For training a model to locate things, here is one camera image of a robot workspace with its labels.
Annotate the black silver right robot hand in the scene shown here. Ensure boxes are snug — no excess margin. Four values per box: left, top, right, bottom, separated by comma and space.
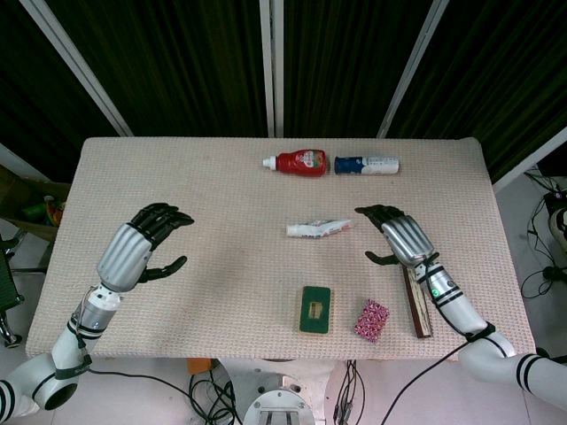
353, 204, 440, 269

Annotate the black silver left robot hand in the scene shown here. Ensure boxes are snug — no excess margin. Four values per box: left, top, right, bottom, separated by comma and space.
96, 202, 196, 294

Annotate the white toothpaste tube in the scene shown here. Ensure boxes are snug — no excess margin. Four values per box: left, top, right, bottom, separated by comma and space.
285, 218, 357, 240

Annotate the dark red wooden stick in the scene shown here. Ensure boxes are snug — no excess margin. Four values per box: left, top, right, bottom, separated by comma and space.
401, 264, 434, 340

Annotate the blue white bottle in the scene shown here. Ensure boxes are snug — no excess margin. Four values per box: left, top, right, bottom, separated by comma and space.
333, 154, 402, 177

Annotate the pink patterned card box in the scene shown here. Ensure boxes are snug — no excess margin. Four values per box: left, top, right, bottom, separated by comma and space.
353, 298, 391, 343

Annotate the beige woven tablecloth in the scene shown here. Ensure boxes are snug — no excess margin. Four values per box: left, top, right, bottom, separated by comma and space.
25, 135, 539, 360

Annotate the black chair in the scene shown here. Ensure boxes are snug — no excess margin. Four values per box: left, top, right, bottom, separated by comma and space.
0, 234, 26, 351

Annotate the brown cardboard box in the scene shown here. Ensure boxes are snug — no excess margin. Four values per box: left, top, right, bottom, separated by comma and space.
0, 166, 72, 236

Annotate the green yellow sponge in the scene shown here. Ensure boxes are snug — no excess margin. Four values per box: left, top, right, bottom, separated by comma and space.
298, 285, 337, 336

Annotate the red ketchup bottle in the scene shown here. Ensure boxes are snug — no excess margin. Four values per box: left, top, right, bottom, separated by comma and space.
261, 149, 331, 179

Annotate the orange floor object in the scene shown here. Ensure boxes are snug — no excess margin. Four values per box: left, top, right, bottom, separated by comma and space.
186, 357, 214, 377

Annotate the dark pleated screen panel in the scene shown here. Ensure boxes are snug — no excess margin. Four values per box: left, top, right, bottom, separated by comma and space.
43, 0, 269, 137
283, 0, 429, 137
389, 0, 567, 181
0, 0, 120, 154

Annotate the grey robot torso base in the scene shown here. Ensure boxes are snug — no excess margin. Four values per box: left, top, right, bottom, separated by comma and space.
221, 359, 351, 425

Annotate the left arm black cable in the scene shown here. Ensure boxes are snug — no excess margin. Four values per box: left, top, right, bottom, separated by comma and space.
70, 287, 194, 399

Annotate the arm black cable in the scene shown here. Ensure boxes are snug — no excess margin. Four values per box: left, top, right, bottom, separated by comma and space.
70, 287, 194, 399
379, 251, 497, 425

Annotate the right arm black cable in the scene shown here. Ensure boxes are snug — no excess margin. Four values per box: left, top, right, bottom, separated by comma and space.
379, 251, 497, 425

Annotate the black floor cable bundle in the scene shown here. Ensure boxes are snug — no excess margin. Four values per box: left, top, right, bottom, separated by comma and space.
188, 367, 244, 425
334, 359, 369, 425
521, 167, 567, 298

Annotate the white screen frame post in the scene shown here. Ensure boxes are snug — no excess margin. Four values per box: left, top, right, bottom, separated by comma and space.
259, 0, 273, 137
19, 0, 134, 137
377, 0, 448, 138
0, 142, 50, 183
272, 0, 285, 137
491, 139, 567, 192

